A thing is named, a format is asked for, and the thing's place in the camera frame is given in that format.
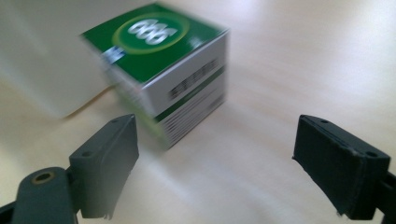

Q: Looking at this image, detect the green and white box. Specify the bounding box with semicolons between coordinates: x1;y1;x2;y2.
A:
79;2;231;151

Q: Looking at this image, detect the white container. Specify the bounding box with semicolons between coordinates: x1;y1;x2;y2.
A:
0;0;161;120

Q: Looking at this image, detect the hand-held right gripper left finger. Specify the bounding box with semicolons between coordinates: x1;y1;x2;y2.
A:
68;113;140;220

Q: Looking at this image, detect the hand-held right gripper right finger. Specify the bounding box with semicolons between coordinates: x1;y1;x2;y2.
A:
291;114;392;221

